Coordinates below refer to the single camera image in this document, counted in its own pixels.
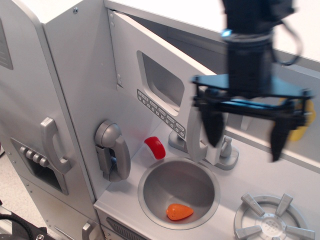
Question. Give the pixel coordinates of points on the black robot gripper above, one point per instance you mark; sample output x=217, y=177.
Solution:
x=250, y=89

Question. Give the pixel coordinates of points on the grey toy microwave door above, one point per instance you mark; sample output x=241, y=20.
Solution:
x=159, y=75

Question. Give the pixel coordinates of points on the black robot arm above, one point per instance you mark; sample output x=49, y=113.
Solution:
x=254, y=18

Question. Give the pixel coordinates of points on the yellow toy bell pepper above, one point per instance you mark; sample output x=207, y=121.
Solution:
x=301, y=113

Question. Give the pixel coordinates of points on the grey toy faucet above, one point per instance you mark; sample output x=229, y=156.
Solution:
x=224, y=156

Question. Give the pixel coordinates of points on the round grey toy sink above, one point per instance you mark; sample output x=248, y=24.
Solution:
x=178, y=180

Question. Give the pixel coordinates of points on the red toy pepper slice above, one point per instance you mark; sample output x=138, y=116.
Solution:
x=156, y=148

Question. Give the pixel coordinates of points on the grey toy stove burner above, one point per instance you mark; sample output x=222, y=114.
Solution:
x=266, y=217

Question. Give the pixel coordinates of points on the orange toy carrot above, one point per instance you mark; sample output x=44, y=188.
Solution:
x=176, y=211

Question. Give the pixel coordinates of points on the grey toy telephone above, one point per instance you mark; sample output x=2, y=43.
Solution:
x=112, y=152

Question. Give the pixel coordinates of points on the grey toy oven vent panel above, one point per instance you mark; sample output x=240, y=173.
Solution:
x=123, y=230

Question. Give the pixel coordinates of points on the grey toy fridge door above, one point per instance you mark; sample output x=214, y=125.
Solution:
x=33, y=111

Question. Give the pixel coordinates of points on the grey toy ice dispenser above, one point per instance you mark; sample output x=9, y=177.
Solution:
x=39, y=166

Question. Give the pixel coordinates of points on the black base with screw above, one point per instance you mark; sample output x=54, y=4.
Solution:
x=13, y=227

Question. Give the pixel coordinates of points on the grey lower door handle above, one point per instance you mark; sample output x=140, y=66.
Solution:
x=90, y=231

